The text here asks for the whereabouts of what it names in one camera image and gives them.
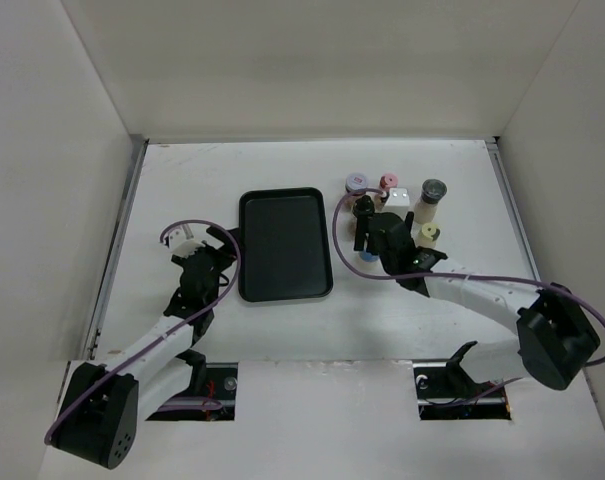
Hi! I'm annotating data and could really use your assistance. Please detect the blue label silver lid jar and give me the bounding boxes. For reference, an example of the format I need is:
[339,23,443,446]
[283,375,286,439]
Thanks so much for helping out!
[359,251,379,263]

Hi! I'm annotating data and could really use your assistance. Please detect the small black cap spice bottle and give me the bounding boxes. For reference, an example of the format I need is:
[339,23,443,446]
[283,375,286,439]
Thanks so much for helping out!
[351,194,376,236]

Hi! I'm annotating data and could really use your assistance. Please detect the white lid red label jar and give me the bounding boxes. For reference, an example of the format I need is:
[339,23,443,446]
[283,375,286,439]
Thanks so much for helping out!
[344,172,369,208]

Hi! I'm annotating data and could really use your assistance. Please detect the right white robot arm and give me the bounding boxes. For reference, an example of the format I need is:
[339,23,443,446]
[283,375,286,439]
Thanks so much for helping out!
[353,196,601,396]

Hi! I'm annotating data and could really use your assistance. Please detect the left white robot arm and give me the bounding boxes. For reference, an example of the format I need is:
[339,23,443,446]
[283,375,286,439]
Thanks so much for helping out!
[44,220,242,470]

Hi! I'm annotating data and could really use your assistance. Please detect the yellow lid white bottle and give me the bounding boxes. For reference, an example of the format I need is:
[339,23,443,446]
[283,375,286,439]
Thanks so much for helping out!
[416,222,441,248]

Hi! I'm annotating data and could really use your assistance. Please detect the clear lid pepper grinder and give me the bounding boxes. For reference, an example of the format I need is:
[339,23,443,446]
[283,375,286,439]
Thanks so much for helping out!
[414,179,447,224]

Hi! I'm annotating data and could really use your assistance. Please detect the pink lid spice bottle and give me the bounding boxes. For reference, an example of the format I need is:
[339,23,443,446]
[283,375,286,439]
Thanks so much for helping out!
[378,173,398,203]

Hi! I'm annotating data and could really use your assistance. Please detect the black plastic tray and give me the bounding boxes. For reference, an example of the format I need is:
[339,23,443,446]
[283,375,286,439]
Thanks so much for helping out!
[239,187,333,303]

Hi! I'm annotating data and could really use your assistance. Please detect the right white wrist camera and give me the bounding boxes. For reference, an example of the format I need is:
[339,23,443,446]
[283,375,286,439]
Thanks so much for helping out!
[382,187,411,216]

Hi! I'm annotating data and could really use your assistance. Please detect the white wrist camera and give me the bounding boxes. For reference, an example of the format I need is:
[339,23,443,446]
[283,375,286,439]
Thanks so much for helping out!
[163,225,204,258]
[382,187,411,216]

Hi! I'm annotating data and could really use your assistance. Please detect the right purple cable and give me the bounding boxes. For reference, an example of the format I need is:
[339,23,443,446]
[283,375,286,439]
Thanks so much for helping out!
[331,186,605,371]

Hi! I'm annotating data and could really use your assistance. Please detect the purple cable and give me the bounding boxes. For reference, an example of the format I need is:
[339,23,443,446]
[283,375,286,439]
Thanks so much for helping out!
[43,218,244,446]
[331,186,605,371]

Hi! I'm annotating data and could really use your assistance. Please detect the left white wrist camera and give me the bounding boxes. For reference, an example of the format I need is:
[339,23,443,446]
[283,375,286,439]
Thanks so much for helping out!
[163,225,204,258]

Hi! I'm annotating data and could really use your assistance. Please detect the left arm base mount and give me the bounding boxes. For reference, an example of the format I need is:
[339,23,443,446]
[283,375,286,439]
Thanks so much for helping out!
[148,350,239,422]

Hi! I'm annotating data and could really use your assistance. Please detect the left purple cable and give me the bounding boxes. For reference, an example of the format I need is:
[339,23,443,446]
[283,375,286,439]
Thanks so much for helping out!
[43,218,244,446]

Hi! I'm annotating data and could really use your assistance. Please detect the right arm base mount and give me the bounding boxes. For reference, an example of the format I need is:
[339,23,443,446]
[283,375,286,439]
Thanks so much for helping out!
[413,341,515,421]

